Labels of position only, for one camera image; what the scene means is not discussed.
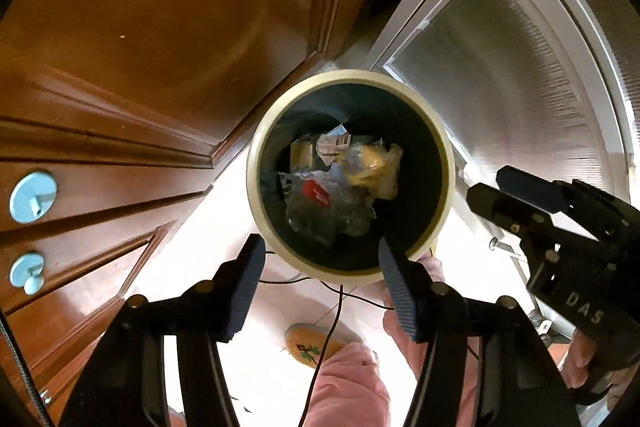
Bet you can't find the clear plastic food container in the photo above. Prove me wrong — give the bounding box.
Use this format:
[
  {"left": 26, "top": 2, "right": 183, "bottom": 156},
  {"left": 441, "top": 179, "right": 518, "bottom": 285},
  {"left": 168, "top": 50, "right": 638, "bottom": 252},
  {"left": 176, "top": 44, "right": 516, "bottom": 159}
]
[{"left": 285, "top": 170, "right": 375, "bottom": 246}]

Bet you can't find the clear crushed plastic bottle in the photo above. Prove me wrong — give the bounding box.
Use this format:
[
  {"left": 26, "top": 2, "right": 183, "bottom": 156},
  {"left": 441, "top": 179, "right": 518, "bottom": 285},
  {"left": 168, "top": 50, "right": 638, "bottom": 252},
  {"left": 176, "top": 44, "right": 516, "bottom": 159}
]
[{"left": 337, "top": 143, "right": 404, "bottom": 200}]

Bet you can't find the green white small box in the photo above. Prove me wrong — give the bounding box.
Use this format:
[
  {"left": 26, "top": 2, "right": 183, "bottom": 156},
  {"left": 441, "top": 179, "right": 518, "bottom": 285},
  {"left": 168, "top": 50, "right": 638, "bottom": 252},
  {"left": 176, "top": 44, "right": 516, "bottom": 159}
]
[{"left": 316, "top": 124, "right": 352, "bottom": 166}]

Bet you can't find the yellow carton box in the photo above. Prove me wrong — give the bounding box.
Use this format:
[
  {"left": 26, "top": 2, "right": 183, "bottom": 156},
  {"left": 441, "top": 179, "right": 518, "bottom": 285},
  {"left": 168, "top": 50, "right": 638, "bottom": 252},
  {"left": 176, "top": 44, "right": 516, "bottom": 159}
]
[{"left": 290, "top": 135, "right": 314, "bottom": 172}]

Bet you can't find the round green trash bin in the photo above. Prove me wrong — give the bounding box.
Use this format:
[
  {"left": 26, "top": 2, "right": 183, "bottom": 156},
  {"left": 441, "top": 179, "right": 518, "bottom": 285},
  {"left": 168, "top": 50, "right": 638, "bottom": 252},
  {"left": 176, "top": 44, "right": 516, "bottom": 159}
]
[{"left": 246, "top": 69, "right": 454, "bottom": 285}]

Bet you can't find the pink trouser leg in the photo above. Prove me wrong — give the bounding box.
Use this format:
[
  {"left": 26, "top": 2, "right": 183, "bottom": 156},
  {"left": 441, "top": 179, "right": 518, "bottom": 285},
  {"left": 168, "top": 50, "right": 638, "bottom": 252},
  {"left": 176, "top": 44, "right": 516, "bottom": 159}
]
[
  {"left": 382, "top": 253, "right": 482, "bottom": 427},
  {"left": 303, "top": 343, "right": 390, "bottom": 427}
]

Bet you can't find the blue round cabinet knob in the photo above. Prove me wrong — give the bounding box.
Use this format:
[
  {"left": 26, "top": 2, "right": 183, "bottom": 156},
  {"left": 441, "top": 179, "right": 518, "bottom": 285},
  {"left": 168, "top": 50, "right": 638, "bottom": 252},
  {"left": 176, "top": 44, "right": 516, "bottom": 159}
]
[{"left": 9, "top": 171, "right": 58, "bottom": 225}]

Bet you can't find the brown wooden cabinet door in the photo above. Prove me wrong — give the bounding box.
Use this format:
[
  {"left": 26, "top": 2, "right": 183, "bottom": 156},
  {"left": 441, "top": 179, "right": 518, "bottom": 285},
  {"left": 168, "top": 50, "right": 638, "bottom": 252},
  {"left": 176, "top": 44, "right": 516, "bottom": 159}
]
[{"left": 1, "top": 0, "right": 364, "bottom": 410}]

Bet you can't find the thin black cable on floor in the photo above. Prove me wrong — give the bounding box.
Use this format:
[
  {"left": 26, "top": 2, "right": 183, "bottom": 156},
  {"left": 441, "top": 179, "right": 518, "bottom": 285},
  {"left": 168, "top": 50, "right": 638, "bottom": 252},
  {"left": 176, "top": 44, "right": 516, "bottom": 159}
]
[{"left": 257, "top": 250, "right": 396, "bottom": 427}]

